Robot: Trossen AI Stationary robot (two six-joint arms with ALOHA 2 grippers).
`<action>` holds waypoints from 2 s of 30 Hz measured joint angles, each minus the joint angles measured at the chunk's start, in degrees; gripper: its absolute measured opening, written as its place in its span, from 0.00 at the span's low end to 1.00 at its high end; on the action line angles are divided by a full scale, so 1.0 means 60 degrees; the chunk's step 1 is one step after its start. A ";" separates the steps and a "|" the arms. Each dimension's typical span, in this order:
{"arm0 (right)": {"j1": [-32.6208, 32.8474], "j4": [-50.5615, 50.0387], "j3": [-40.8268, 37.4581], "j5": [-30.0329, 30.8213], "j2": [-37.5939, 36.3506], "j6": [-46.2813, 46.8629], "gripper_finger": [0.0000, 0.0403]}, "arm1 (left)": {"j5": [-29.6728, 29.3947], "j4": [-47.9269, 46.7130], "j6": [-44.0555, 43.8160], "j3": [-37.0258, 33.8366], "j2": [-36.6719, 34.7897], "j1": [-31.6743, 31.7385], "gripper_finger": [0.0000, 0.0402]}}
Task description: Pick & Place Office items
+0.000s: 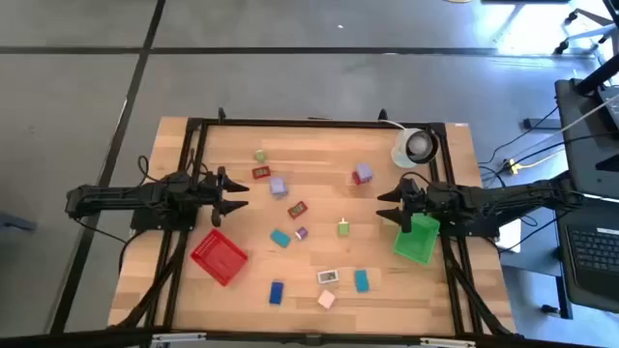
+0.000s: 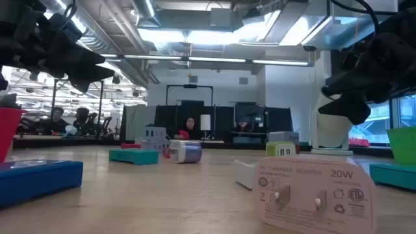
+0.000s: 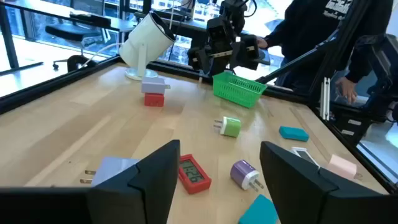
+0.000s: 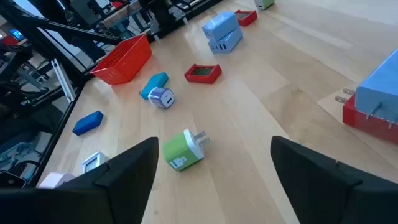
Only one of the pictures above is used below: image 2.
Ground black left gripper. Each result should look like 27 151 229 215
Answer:
12 34 116 94

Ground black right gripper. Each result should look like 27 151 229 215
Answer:
317 19 416 127

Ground grey charger block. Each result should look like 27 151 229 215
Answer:
268 131 300 146

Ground green white cube charger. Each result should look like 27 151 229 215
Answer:
265 140 297 157

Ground teal box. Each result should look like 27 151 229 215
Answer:
369 162 416 191
109 148 159 166

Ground purple white charger adapter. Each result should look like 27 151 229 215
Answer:
168 139 203 164

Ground dark office desk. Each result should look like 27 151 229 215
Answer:
231 131 270 144

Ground red bag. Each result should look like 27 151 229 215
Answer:
348 138 371 148

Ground person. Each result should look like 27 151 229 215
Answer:
174 116 201 140
41 106 71 136
71 107 98 137

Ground green plastic basket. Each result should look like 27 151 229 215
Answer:
385 126 416 165

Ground grey cloth cover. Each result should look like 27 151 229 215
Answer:
120 104 157 142

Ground black curtain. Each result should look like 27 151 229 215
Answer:
263 107 294 143

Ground black partition screen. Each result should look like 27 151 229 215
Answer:
154 104 235 141

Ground white 20W charger adapter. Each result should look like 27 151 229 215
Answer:
252 155 378 234

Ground red plastic basket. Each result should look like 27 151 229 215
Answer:
0 107 27 163

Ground black monitor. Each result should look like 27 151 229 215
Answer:
234 102 266 125

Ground blue flat box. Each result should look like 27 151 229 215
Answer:
0 159 84 209

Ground long ceiling light strip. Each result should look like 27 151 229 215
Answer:
100 53 315 68

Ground white table lamp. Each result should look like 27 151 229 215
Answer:
200 114 212 140

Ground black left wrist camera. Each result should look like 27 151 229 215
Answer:
47 12 84 45

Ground black gantry frame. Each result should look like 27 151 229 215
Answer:
165 83 215 107
50 79 105 139

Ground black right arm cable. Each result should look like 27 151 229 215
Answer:
330 0 381 35

